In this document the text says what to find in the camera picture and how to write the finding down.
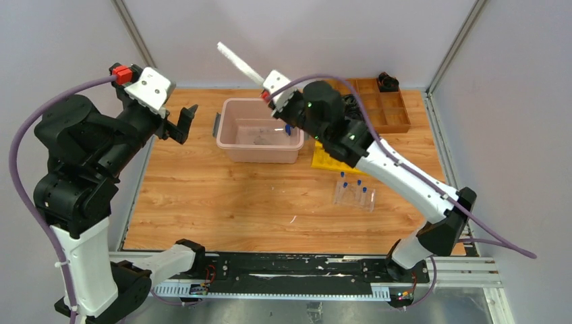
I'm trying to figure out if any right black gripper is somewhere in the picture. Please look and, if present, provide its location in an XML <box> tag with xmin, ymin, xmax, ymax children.
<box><xmin>268</xmin><ymin>89</ymin><xmax>327</xmax><ymax>145</ymax></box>

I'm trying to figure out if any yellow test tube rack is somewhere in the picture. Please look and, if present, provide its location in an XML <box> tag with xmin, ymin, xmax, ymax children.
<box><xmin>311</xmin><ymin>142</ymin><xmax>365</xmax><ymax>175</ymax></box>

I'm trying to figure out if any white bin lid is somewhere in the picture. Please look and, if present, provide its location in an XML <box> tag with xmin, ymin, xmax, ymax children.
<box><xmin>217</xmin><ymin>42</ymin><xmax>264</xmax><ymax>86</ymax></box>

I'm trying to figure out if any blue capped tube front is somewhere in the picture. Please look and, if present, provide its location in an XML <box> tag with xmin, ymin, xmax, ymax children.
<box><xmin>360</xmin><ymin>187</ymin><xmax>368</xmax><ymax>208</ymax></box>

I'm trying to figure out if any clear plastic funnel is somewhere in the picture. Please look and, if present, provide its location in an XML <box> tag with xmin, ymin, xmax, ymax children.
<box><xmin>253</xmin><ymin>136</ymin><xmax>272</xmax><ymax>146</ymax></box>

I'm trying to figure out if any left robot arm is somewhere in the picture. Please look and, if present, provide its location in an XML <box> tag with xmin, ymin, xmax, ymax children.
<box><xmin>33</xmin><ymin>63</ymin><xmax>207</xmax><ymax>323</ymax></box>

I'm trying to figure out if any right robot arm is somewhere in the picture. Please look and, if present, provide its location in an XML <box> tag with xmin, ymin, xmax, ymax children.
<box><xmin>262</xmin><ymin>78</ymin><xmax>476</xmax><ymax>282</ymax></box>

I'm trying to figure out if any pink plastic bin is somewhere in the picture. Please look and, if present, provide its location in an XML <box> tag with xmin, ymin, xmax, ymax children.
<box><xmin>213</xmin><ymin>98</ymin><xmax>304</xmax><ymax>163</ymax></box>

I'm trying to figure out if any wooden compartment tray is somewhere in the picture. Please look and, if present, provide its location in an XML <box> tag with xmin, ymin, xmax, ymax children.
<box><xmin>347</xmin><ymin>78</ymin><xmax>411</xmax><ymax>134</ymax></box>

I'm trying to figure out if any clear plastic well plate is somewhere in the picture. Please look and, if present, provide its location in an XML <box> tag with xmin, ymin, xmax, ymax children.
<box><xmin>333</xmin><ymin>180</ymin><xmax>376</xmax><ymax>213</ymax></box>

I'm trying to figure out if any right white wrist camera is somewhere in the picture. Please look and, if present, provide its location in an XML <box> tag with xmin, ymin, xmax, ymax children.
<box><xmin>261</xmin><ymin>70</ymin><xmax>296</xmax><ymax>115</ymax></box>

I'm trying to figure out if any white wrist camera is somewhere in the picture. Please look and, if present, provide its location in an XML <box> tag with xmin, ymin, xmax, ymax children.
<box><xmin>261</xmin><ymin>70</ymin><xmax>296</xmax><ymax>115</ymax></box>
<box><xmin>125</xmin><ymin>67</ymin><xmax>176</xmax><ymax>119</ymax></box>

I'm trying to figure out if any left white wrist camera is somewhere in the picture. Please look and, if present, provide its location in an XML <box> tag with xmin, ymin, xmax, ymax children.
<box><xmin>125</xmin><ymin>67</ymin><xmax>176</xmax><ymax>119</ymax></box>

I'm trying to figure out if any black cable coil middle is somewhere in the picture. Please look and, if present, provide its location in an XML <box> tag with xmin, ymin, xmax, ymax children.
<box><xmin>343</xmin><ymin>94</ymin><xmax>358</xmax><ymax>119</ymax></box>

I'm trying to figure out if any black cable coil corner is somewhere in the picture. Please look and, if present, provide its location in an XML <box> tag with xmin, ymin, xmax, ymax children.
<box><xmin>377</xmin><ymin>72</ymin><xmax>399</xmax><ymax>92</ymax></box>

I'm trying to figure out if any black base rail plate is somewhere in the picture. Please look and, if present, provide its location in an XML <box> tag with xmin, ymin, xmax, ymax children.
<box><xmin>152</xmin><ymin>252</ymin><xmax>430</xmax><ymax>302</ymax></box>

